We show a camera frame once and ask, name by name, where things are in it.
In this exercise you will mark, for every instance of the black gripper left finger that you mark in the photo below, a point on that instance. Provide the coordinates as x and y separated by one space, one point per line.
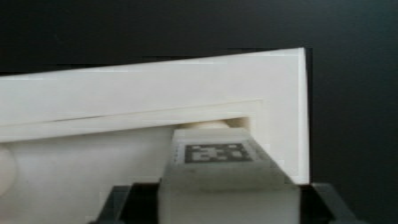
130 206

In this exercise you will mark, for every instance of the white table leg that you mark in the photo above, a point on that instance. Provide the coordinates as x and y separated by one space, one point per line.
224 186

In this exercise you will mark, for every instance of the white square tabletop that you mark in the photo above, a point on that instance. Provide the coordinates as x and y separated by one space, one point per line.
105 152

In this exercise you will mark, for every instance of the white obstacle fence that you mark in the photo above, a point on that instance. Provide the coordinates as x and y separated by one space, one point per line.
244 86

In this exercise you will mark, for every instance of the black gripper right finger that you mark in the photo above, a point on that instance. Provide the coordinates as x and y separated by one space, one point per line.
324 209

